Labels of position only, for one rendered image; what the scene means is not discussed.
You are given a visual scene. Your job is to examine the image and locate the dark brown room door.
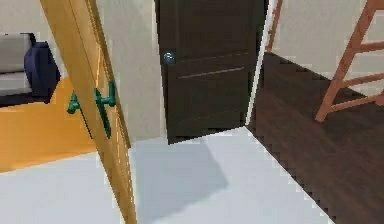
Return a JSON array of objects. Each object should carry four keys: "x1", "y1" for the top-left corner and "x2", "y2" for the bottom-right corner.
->
[{"x1": 154, "y1": 0, "x2": 270, "y2": 146}]

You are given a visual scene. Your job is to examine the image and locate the round silver door knob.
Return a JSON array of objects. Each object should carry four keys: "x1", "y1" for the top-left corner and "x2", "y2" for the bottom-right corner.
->
[{"x1": 163, "y1": 51, "x2": 177, "y2": 65}]

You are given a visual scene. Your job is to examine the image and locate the light wooden room door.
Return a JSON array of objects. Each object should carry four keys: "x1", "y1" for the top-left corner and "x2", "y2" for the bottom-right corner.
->
[{"x1": 39, "y1": 0, "x2": 138, "y2": 224}]

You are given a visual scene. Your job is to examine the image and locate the dark blue pillow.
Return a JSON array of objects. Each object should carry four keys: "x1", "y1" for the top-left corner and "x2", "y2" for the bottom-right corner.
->
[{"x1": 23, "y1": 41, "x2": 62, "y2": 98}]

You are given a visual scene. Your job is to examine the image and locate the reddish wooden ladder shelf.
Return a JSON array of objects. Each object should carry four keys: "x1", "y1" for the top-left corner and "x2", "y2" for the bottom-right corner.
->
[{"x1": 265, "y1": 0, "x2": 384, "y2": 123}]

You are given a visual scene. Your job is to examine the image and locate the green door handle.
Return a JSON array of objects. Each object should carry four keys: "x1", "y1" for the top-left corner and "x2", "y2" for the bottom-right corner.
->
[
  {"x1": 66, "y1": 93, "x2": 82, "y2": 115},
  {"x1": 94, "y1": 81, "x2": 117, "y2": 140}
]

